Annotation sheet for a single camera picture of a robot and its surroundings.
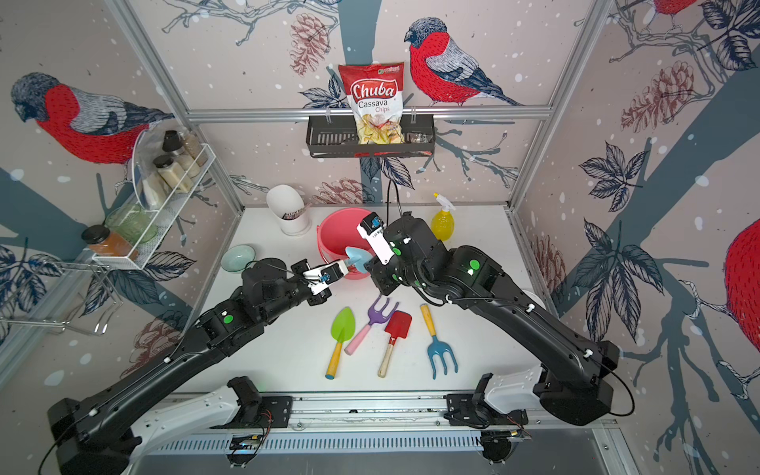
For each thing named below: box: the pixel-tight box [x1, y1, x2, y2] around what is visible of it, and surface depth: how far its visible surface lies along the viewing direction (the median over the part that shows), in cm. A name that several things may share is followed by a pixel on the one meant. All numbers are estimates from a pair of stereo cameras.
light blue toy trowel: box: [344, 245, 374, 274], surface depth 66 cm
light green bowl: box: [220, 244, 257, 273], surface depth 103 cm
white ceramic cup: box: [266, 184, 311, 237], surface depth 109 cm
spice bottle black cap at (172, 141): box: [162, 129, 186, 152], surface depth 81 cm
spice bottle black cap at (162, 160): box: [152, 154, 175, 169], surface depth 77 cm
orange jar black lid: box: [81, 224, 111, 245], surface depth 61 cm
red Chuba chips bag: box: [338, 62, 405, 146], surface depth 83 cm
